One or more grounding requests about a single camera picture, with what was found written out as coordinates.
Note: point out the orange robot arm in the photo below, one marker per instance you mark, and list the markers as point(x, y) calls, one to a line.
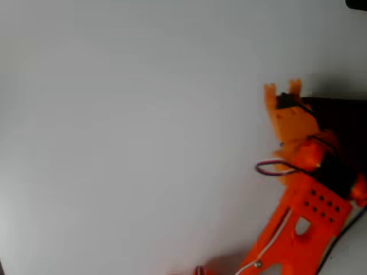
point(315, 229)

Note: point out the black servo motor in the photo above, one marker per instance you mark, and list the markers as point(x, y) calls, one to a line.
point(344, 123)

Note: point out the dark object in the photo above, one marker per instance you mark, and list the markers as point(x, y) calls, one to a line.
point(357, 4)

